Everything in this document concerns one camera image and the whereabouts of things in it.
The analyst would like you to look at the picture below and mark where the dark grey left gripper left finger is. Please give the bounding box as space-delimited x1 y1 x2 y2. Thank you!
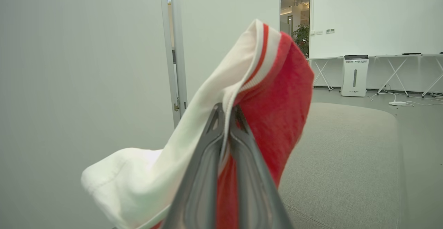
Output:
162 103 225 229

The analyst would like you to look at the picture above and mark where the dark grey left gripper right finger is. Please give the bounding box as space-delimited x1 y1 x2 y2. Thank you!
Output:
229 105 295 229

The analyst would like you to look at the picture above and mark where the red and white garment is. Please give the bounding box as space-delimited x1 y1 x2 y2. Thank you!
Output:
81 19 315 229

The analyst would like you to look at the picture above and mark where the grey fabric sofa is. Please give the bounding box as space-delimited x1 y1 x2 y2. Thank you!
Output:
279 103 404 229

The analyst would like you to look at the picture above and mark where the white folding table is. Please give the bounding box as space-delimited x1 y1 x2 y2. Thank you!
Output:
369 53 443 98
306 56 344 92

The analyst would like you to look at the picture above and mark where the white air purifier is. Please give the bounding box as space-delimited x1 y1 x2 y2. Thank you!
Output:
341 55 369 97

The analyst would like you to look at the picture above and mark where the green potted plant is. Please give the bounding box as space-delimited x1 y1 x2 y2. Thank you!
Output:
293 24 310 57

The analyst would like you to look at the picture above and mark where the grey partition frame post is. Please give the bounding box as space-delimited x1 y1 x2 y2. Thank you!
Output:
159 0 181 128
170 0 189 109

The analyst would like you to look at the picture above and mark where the white power cable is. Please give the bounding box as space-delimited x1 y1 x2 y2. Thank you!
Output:
367 90 443 107

